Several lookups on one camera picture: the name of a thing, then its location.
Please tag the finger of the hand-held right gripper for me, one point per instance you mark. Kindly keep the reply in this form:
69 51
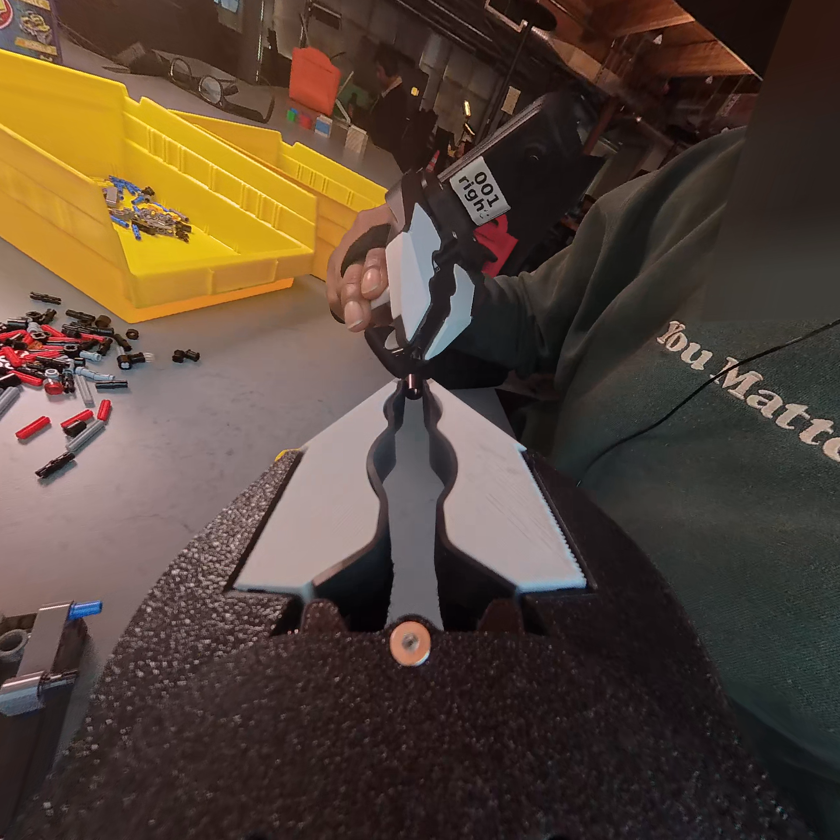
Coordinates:
410 275
456 315

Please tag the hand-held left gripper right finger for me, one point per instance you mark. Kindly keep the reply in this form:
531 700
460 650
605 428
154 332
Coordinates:
505 518

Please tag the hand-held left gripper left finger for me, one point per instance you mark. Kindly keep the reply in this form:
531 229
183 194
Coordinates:
315 518

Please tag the black lego connector blue pin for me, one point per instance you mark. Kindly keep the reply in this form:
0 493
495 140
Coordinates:
412 386

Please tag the person's right forearm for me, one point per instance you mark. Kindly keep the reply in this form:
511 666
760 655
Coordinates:
590 275

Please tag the heap of mixed lego parts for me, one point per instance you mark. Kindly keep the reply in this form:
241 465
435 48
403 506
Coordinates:
148 213

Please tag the pile of lego pins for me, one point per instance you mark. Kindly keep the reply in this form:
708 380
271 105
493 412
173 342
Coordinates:
59 354

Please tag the person's right hand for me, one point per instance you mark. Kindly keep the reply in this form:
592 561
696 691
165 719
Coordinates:
341 295

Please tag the yellow storage bin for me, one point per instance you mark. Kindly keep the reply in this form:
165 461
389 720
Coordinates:
65 131
328 184

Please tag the small coloured blocks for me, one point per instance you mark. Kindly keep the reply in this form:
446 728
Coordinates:
321 124

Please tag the orange container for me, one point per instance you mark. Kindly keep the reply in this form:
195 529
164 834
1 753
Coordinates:
315 82

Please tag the black perforated base block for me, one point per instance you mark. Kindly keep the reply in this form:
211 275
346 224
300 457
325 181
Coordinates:
39 754

